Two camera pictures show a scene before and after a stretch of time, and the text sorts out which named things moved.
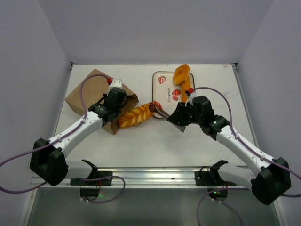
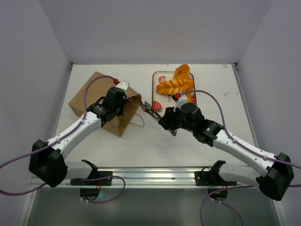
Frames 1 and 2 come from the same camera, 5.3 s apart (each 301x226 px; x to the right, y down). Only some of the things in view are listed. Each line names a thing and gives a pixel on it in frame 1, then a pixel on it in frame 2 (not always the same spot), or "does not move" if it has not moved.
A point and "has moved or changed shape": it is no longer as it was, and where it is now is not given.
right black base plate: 212,178 does not move
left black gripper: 119,108 does not move
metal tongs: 156,107 has moved or changed shape
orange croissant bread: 181,74 does not move
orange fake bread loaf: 185,86 has moved or changed shape
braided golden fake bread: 135,116 -> 176,86
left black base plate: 95,174 does not move
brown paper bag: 95,87 has moved or changed shape
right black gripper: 178,116 -> 166,118
